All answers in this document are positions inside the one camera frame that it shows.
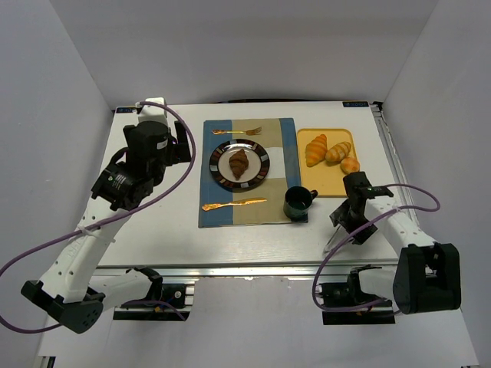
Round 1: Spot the dark rimmed ceramic plate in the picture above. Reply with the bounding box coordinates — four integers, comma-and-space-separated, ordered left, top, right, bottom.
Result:
209, 139, 270, 190

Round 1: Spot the purple cable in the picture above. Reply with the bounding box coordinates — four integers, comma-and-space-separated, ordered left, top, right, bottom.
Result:
0, 99, 196, 334
311, 183, 441, 312

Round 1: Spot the gold fork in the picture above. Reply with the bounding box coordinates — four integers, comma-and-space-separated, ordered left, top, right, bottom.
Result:
212, 127, 262, 136

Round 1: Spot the round bread roll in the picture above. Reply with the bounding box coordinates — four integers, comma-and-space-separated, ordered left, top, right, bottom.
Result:
340, 157, 361, 175

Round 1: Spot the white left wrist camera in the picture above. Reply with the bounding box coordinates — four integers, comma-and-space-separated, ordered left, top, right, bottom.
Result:
135, 102, 168, 126

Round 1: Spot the gold knife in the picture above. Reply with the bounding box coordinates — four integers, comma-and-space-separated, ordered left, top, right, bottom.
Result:
201, 197, 268, 212

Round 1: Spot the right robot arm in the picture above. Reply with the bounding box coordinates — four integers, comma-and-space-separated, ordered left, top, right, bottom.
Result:
311, 172, 462, 314

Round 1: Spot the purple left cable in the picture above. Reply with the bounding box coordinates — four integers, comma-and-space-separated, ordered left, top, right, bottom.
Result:
0, 99, 196, 334

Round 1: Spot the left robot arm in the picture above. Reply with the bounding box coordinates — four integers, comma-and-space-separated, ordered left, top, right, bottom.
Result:
21, 119, 196, 334

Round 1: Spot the large orange striped croissant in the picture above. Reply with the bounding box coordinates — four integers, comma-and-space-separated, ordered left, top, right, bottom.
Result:
305, 134, 328, 167

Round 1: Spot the blue and beige placemat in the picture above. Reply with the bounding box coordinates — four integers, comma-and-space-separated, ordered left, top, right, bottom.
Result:
198, 117, 301, 228

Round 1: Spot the dark green mug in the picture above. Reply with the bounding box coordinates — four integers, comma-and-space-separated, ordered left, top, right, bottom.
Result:
283, 186, 318, 222

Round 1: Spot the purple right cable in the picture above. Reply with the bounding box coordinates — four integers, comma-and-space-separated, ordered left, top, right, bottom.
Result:
311, 183, 441, 312

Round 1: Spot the small orange striped croissant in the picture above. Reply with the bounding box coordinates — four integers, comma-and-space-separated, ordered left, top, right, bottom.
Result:
325, 141, 351, 163

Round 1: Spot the brown chocolate croissant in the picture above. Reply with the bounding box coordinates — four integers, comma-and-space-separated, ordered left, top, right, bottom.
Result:
229, 149, 249, 180

